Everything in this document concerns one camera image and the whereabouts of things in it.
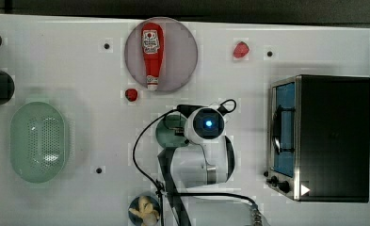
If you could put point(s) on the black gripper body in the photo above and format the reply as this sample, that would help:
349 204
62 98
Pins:
179 131

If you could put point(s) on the teal green mug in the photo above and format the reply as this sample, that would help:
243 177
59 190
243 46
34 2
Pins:
165 134

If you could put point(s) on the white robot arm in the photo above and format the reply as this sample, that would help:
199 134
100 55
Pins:
207 160

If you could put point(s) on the small red strawberry toy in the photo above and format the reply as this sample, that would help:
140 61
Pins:
131 95

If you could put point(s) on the grey round plate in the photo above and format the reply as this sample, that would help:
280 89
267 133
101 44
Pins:
180 55

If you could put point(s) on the blue bowl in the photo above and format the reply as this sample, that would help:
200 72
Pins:
135 220

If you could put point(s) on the peeled banana toy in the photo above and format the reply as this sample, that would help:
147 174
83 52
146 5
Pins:
145 212

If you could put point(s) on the red ketchup bottle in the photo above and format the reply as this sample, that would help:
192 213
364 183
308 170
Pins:
153 47

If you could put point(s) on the large red strawberry toy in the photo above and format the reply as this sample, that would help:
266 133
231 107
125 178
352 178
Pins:
241 50

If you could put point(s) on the silver black toaster oven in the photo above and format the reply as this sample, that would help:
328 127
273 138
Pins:
319 138

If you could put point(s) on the green perforated colander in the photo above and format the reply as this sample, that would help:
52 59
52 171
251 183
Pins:
38 142

